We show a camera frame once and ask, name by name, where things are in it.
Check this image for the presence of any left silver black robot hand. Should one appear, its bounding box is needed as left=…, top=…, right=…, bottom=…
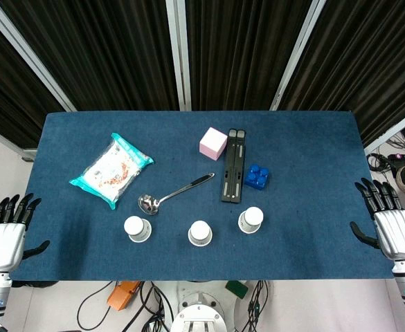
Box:
left=0, top=193, right=51, bottom=273

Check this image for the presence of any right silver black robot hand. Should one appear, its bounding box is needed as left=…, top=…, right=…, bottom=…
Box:
left=349, top=177, right=405, bottom=261

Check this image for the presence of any white paper cup blue stripe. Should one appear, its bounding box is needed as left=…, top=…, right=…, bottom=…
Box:
left=237, top=206, right=264, bottom=234
left=123, top=215, right=154, bottom=244
left=187, top=220, right=213, bottom=247

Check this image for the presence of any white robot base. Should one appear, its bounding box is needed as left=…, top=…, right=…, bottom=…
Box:
left=170, top=280, right=240, bottom=332

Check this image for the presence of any blue table cloth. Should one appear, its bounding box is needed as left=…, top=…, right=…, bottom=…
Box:
left=6, top=110, right=395, bottom=283

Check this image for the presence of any orange foot pedal box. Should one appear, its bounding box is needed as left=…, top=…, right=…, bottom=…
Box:
left=107, top=280, right=143, bottom=311

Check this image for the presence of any teal white snack bag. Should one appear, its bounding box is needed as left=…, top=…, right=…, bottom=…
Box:
left=68, top=132, right=154, bottom=211

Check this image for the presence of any blue toy building brick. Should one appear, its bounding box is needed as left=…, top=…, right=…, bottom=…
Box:
left=244, top=163, right=271, bottom=190

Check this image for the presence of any black pleated curtain panel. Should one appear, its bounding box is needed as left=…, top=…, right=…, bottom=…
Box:
left=0, top=0, right=181, bottom=112
left=0, top=10, right=66, bottom=149
left=184, top=0, right=314, bottom=111
left=280, top=0, right=405, bottom=148

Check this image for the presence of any green box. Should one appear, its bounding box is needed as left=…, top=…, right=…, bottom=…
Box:
left=225, top=280, right=250, bottom=300

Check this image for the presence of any black folding laptop stand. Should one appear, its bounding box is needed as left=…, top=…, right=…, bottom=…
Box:
left=219, top=128, right=247, bottom=204

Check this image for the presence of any pink foam cube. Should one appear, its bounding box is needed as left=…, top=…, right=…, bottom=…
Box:
left=198, top=127, right=228, bottom=162

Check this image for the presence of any black cable bundle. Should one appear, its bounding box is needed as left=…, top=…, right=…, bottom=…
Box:
left=366, top=151, right=399, bottom=174

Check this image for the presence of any black floor cable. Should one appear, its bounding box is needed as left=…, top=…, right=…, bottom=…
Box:
left=76, top=282, right=120, bottom=331
left=139, top=282, right=175, bottom=332
left=246, top=279, right=276, bottom=332

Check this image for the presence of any white frame bar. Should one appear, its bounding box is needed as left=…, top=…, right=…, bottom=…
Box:
left=363, top=103, right=405, bottom=156

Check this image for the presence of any steel ladle black handle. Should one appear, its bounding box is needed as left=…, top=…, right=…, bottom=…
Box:
left=138, top=172, right=216, bottom=216

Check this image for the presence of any white frame post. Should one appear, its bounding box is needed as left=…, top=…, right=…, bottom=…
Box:
left=0, top=0, right=78, bottom=112
left=165, top=0, right=192, bottom=111
left=269, top=0, right=327, bottom=111

